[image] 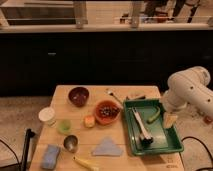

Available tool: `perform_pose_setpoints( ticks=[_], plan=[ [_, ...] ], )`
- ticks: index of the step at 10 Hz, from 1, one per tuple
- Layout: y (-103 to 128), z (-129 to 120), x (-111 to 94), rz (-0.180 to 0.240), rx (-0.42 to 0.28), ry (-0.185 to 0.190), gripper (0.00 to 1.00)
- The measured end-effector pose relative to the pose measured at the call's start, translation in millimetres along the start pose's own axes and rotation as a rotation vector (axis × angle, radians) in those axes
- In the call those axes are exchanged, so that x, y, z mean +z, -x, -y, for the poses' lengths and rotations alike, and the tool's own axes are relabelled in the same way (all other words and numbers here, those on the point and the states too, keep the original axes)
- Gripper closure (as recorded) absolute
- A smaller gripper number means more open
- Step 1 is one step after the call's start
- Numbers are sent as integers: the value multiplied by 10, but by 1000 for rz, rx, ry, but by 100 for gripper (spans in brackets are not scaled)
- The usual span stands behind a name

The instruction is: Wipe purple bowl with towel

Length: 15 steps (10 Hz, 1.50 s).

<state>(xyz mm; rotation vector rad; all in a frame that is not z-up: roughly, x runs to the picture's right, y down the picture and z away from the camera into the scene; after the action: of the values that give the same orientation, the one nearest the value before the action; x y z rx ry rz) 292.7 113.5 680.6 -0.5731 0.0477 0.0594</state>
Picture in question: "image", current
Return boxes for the small metal cup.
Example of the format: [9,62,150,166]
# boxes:
[63,135,78,153]

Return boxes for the black cable right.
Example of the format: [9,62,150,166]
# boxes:
[181,135,213,171]

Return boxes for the black stand with cable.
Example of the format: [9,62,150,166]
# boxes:
[0,129,36,171]

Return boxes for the green pepper toy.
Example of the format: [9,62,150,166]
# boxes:
[147,106,160,124]

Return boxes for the green plastic tray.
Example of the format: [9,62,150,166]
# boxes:
[123,99,184,156]

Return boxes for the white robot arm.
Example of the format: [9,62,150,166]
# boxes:
[160,66,213,118]

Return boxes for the yellow banana toy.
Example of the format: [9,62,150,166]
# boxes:
[73,156,99,171]

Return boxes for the grey-blue towel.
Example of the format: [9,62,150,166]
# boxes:
[91,137,123,157]

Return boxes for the purple bowl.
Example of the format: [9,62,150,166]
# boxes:
[68,87,89,107]

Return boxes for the orange sponge block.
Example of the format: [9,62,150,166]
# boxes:
[84,115,96,128]

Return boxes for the orange bowl with dark pieces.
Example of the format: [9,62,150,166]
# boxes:
[94,100,121,125]

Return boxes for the black cabinet counter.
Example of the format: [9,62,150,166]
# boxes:
[0,24,213,96]

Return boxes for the yellow sponge in tray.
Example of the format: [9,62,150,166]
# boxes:
[163,112,178,129]

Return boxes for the metal tongs in tray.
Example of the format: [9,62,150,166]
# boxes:
[132,107,153,144]

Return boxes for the green plastic cup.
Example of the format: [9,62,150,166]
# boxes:
[57,120,71,135]

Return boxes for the blue sponge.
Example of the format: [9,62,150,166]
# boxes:
[41,144,60,170]

